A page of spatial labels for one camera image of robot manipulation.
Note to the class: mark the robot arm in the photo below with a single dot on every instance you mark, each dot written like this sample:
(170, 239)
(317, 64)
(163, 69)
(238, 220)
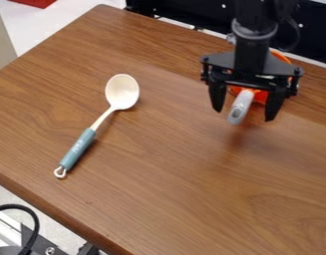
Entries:
(254, 20)

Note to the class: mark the red box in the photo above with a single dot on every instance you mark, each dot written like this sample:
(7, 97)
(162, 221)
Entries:
(33, 2)

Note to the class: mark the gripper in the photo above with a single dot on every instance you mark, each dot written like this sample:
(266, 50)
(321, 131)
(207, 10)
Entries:
(252, 64)

